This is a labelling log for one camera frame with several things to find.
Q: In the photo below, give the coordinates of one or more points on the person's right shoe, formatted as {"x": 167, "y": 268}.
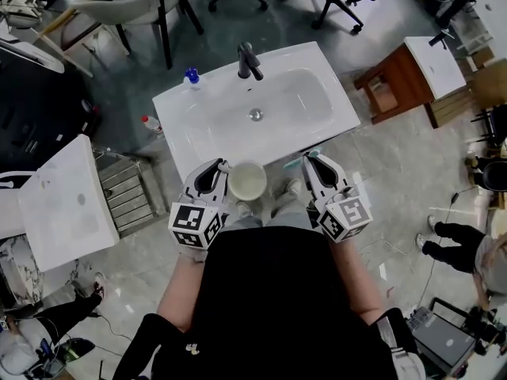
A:
{"x": 287, "y": 196}

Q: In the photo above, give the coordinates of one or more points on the black shirt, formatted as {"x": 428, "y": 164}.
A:
{"x": 269, "y": 299}

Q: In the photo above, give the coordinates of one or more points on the metal rack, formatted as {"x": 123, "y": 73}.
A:
{"x": 126, "y": 196}

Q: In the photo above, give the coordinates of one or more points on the black round device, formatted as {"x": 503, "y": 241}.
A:
{"x": 493, "y": 174}

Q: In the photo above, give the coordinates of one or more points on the beige wristband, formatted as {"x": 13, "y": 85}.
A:
{"x": 194, "y": 253}

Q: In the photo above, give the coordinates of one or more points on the white cup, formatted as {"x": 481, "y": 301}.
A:
{"x": 247, "y": 180}

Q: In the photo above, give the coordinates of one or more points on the person's left shoe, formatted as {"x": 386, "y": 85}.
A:
{"x": 244, "y": 209}

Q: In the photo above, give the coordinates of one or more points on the marble patterned slab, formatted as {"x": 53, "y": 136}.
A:
{"x": 20, "y": 271}

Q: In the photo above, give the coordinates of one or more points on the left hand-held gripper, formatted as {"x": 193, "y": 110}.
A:
{"x": 190, "y": 220}

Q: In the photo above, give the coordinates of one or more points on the grey trousers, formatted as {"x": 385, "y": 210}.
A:
{"x": 285, "y": 218}

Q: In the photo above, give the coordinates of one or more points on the person's right forearm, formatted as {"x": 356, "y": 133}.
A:
{"x": 356, "y": 283}

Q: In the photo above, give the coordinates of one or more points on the person's shoe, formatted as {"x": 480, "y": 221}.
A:
{"x": 244, "y": 209}
{"x": 287, "y": 196}

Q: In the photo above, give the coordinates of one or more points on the person's left forearm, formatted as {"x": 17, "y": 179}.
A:
{"x": 178, "y": 291}

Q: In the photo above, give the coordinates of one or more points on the teal toothbrush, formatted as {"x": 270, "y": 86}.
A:
{"x": 291, "y": 164}

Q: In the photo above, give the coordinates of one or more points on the red capped bottle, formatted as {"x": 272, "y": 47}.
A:
{"x": 151, "y": 124}

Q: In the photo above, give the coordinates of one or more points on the grey laptop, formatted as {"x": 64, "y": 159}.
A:
{"x": 447, "y": 343}

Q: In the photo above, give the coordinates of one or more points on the beige chair with black legs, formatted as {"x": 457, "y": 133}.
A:
{"x": 126, "y": 8}

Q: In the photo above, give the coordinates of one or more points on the blue capped bottle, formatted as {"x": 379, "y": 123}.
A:
{"x": 192, "y": 78}

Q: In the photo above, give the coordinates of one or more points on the metal sink drain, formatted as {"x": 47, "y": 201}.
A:
{"x": 256, "y": 114}

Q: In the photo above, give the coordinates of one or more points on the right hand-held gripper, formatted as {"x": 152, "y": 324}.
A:
{"x": 348, "y": 216}

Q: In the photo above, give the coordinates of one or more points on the black sink faucet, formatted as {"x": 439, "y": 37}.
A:
{"x": 437, "y": 40}
{"x": 247, "y": 63}

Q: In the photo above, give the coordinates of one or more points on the brown wooden cabinet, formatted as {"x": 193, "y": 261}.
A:
{"x": 396, "y": 81}

